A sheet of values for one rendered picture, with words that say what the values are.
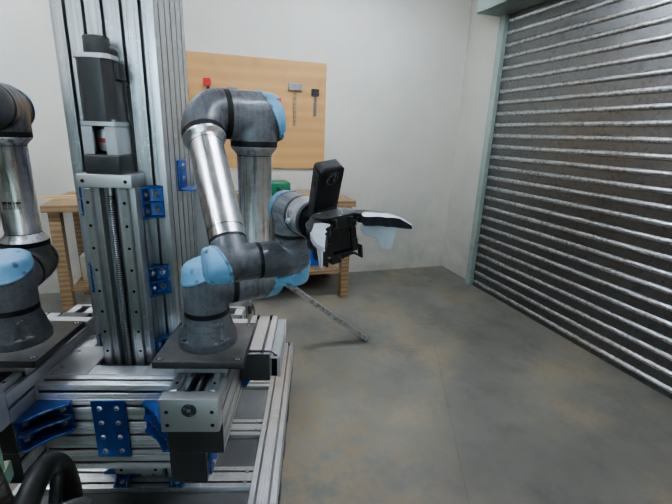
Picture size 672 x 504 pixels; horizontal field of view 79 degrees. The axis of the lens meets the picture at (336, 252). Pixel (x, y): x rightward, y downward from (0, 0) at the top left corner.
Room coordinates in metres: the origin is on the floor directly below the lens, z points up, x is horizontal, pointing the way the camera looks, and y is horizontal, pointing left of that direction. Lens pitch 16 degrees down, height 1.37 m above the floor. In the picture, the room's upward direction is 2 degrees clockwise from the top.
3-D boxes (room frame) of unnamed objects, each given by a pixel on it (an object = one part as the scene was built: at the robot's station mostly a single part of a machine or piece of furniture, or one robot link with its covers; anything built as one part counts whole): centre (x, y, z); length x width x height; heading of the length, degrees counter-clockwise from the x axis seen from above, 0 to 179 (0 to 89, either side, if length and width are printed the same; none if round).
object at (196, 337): (1.00, 0.34, 0.87); 0.15 x 0.15 x 0.10
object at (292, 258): (0.82, 0.11, 1.12); 0.11 x 0.08 x 0.11; 119
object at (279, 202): (0.83, 0.09, 1.21); 0.11 x 0.08 x 0.09; 29
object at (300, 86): (3.56, 1.09, 1.50); 2.00 x 0.04 x 0.90; 108
